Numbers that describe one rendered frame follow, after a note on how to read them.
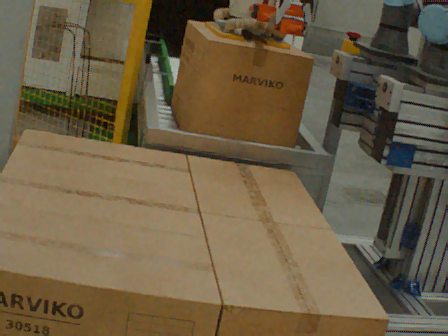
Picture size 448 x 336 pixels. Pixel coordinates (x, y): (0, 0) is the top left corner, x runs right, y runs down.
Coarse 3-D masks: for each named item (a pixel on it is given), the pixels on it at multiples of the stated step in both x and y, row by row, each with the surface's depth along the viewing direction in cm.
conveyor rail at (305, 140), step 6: (300, 126) 346; (300, 132) 334; (306, 132) 336; (300, 138) 331; (306, 138) 324; (312, 138) 327; (300, 144) 330; (306, 144) 320; (312, 144) 316; (318, 144) 318; (312, 150) 310; (318, 150) 308; (324, 150) 310
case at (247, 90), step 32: (192, 32) 323; (192, 64) 311; (224, 64) 287; (256, 64) 289; (288, 64) 292; (192, 96) 300; (224, 96) 290; (256, 96) 293; (288, 96) 295; (192, 128) 291; (224, 128) 293; (256, 128) 296; (288, 128) 298
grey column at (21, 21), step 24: (0, 0) 333; (24, 0) 334; (0, 24) 335; (24, 24) 337; (0, 48) 338; (24, 48) 346; (0, 72) 341; (0, 96) 343; (0, 120) 346; (0, 144) 349; (0, 168) 352
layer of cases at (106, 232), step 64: (0, 192) 206; (64, 192) 217; (128, 192) 230; (192, 192) 242; (256, 192) 256; (0, 256) 167; (64, 256) 175; (128, 256) 184; (192, 256) 192; (256, 256) 201; (320, 256) 209; (0, 320) 163; (64, 320) 165; (128, 320) 167; (192, 320) 169; (256, 320) 171; (320, 320) 173; (384, 320) 176
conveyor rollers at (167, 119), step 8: (152, 56) 490; (168, 56) 501; (176, 64) 480; (176, 72) 449; (160, 80) 413; (160, 88) 395; (160, 96) 377; (160, 104) 360; (168, 104) 361; (160, 112) 343; (168, 112) 344; (160, 120) 326; (168, 120) 327; (176, 120) 335; (168, 128) 317; (176, 128) 318
